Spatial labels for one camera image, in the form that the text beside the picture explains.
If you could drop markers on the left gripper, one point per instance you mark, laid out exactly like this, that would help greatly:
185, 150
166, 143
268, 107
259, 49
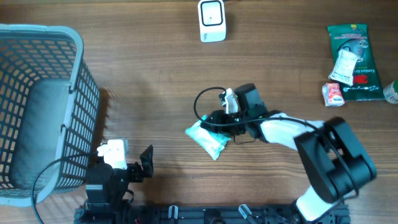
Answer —
138, 175

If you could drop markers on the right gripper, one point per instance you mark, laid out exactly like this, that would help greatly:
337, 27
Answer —
220, 117

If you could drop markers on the mint wet wipes pack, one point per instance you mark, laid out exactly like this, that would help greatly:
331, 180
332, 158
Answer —
213, 143

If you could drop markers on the white carton box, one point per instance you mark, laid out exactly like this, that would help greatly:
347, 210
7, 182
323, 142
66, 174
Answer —
344, 67

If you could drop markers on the green 3M gloves package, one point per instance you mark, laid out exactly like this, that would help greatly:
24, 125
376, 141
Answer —
366, 83

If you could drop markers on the green lid jar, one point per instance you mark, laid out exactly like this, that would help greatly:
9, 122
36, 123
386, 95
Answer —
391, 92

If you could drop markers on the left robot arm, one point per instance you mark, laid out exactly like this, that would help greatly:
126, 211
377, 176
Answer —
106, 187

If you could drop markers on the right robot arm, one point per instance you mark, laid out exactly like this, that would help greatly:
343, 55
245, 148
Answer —
336, 163

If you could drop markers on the white barcode scanner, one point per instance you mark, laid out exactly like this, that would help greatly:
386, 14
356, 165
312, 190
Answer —
212, 20

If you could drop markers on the grey plastic basket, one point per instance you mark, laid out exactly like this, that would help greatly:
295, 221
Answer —
49, 107

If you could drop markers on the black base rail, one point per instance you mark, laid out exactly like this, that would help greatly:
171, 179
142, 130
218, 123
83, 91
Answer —
202, 215

